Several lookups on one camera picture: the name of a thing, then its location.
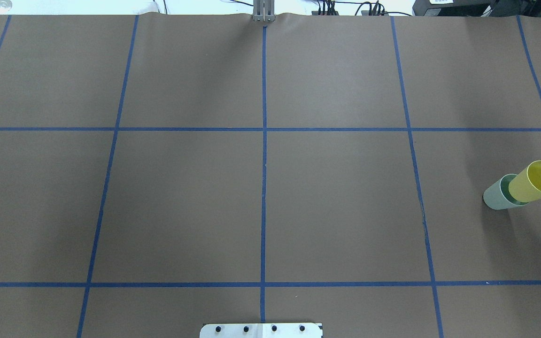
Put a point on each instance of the yellow plastic cup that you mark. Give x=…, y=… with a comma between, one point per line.
x=526, y=187

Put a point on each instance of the pale green plastic cup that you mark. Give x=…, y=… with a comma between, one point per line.
x=498, y=197

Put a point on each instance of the black mini computer box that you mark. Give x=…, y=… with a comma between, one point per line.
x=477, y=8

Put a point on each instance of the clear tape roll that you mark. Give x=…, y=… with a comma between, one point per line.
x=5, y=6

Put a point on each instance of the aluminium frame post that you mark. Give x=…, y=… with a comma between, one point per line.
x=264, y=11

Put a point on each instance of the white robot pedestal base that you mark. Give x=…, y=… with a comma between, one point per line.
x=262, y=330

